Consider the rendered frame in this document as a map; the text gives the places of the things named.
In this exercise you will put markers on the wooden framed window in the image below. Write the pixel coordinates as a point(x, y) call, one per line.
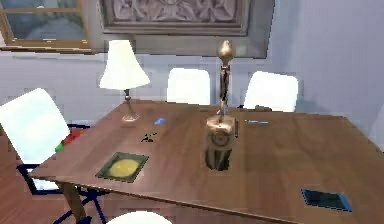
point(43, 25)

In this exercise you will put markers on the small black object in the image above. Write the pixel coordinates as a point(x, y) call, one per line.
point(148, 137)

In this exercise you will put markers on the grey pen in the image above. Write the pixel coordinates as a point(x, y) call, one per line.
point(256, 122)

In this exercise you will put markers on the white chair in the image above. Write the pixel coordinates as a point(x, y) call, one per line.
point(138, 218)
point(188, 86)
point(31, 126)
point(271, 91)

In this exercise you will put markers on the white table lamp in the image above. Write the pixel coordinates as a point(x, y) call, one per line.
point(123, 68)

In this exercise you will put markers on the small blue object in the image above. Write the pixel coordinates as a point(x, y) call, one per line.
point(159, 121)

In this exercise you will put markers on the grey framed relief picture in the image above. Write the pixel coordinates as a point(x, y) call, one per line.
point(180, 20)

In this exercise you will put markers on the red and green object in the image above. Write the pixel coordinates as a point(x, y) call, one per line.
point(69, 139)

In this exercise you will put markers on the brown wooden table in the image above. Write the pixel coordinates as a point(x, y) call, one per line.
point(266, 160)

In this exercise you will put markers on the green tray with yellow disc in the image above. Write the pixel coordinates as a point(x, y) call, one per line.
point(123, 167)

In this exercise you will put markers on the dark blue flat tablet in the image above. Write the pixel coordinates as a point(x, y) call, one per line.
point(326, 200)

